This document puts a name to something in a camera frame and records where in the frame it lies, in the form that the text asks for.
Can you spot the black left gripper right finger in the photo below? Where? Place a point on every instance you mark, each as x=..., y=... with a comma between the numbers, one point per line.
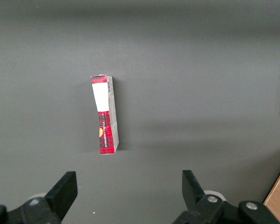
x=200, y=207

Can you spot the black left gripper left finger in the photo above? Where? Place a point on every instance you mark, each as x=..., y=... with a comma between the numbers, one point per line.
x=49, y=205

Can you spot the red plaid cardboard box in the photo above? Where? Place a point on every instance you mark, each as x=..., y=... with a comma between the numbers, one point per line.
x=106, y=135

